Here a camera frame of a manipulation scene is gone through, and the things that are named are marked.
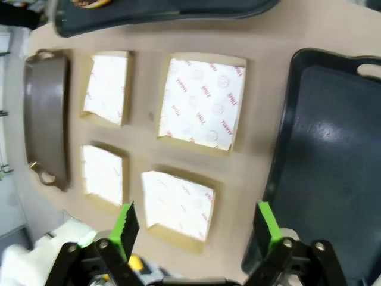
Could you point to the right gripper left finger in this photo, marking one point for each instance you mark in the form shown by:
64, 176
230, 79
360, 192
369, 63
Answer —
125, 232

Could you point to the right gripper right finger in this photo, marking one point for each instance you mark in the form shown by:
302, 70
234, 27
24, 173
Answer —
266, 229

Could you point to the kraft paper food box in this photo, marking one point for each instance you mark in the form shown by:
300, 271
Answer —
130, 89
217, 208
241, 61
125, 178

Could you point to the white printed paper liner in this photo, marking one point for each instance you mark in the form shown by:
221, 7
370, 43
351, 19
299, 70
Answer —
102, 175
107, 89
175, 205
202, 101

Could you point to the chocolate glazed sprinkled donut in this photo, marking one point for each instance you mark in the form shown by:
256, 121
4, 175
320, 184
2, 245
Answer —
89, 2

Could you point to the black plastic serving tray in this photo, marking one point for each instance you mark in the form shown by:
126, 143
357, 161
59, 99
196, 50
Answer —
327, 164

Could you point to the brown plastic serving tray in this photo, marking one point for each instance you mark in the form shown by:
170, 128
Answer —
44, 119

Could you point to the yellow grey device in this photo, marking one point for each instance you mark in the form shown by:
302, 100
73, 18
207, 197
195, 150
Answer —
135, 262

